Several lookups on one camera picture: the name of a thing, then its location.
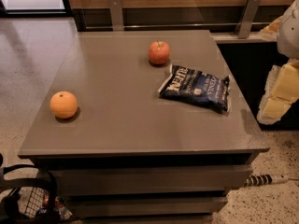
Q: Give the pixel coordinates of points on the red apple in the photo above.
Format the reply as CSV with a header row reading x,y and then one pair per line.
x,y
159,52

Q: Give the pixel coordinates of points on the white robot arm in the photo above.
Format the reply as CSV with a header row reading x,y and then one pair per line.
x,y
287,27

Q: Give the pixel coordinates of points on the blue chip bag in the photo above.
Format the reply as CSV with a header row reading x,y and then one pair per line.
x,y
195,87

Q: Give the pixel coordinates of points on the grey drawer cabinet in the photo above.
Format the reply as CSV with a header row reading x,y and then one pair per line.
x,y
131,157

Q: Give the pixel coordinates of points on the orange fruit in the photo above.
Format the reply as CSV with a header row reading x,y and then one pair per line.
x,y
64,104

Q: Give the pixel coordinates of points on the right metal bracket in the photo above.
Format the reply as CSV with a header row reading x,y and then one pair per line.
x,y
243,28

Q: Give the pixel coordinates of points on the metal bracket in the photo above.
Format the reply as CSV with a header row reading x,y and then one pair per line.
x,y
116,15
243,28

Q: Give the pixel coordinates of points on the left metal bracket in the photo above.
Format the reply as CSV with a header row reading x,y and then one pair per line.
x,y
116,15

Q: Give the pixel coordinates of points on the black wire basket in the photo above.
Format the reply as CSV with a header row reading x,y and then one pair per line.
x,y
28,195

